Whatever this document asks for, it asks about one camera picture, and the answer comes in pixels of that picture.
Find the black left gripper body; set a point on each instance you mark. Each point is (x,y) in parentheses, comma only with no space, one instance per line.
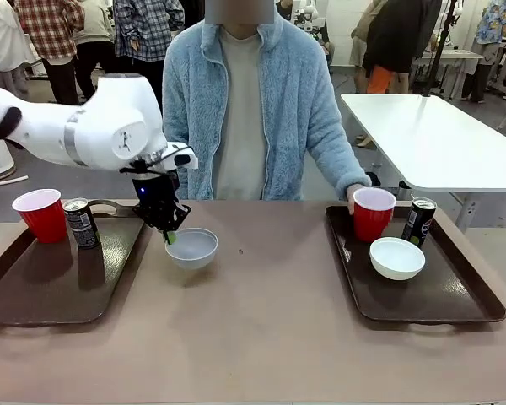
(156,192)

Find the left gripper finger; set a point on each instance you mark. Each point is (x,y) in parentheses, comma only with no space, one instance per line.
(182,217)
(154,221)

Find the grey bowl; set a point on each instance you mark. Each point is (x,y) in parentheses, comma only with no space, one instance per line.
(194,253)

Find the black Pepsi can grey print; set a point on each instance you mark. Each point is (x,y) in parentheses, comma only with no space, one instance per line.
(83,230)

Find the red plastic cup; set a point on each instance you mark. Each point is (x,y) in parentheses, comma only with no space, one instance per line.
(44,221)
(371,223)

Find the white bowl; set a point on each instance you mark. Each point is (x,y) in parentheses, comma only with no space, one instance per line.
(396,261)

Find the black Pepsi can lime print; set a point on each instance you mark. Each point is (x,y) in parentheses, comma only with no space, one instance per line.
(421,223)

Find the person's left forearm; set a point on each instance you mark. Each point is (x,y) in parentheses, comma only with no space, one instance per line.
(341,169)

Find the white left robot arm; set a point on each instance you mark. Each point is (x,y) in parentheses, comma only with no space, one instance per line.
(109,118)

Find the person's left hand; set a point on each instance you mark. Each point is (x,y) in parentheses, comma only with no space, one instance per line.
(350,200)

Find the person in blue fleece jacket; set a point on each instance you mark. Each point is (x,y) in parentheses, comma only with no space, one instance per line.
(244,126)

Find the brown plastic tray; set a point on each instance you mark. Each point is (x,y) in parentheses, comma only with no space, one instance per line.
(426,299)
(46,282)

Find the white stick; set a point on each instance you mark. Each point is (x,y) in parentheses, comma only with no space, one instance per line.
(8,179)

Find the person in blue plaid shirt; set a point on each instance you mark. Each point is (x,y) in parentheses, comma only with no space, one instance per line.
(145,34)

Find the person in grey beige top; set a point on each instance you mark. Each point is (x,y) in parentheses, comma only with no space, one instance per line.
(95,29)

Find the person in red plaid shirt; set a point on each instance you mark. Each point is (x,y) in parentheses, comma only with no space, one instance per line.
(52,38)

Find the person in white top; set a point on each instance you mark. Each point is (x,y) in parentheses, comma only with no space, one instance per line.
(0,38)

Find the white table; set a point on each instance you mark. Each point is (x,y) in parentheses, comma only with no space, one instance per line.
(426,139)

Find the person with orange shorts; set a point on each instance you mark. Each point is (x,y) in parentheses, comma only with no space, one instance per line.
(398,38)

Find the black tripod pole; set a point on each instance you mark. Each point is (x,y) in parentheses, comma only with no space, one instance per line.
(440,46)

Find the white background desk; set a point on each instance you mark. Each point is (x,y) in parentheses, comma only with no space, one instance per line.
(459,59)

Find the person in floral shirt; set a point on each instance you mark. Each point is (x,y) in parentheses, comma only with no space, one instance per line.
(489,25)

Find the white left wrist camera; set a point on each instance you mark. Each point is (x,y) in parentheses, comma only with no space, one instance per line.
(182,157)

